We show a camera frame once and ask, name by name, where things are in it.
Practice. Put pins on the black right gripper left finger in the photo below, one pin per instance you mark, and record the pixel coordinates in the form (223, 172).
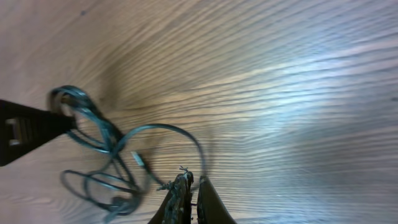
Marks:
(176, 207)

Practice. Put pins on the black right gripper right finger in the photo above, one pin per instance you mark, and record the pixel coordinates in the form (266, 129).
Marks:
(210, 208)

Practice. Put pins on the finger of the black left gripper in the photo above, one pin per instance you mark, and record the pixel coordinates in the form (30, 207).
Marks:
(24, 129)

